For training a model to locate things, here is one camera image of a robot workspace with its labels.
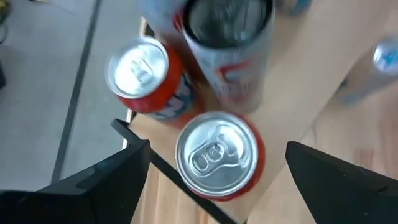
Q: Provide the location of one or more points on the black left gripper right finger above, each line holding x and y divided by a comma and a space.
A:
348, 199

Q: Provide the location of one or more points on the wooden shelf black metal frame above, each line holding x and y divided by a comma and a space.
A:
289, 93

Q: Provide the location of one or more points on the blue silver Red Bull can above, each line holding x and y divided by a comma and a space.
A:
385, 56

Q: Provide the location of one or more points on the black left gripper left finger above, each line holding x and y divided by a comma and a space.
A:
93, 199

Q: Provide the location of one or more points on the red strawberry Fanta can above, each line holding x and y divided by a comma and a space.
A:
217, 155
140, 68

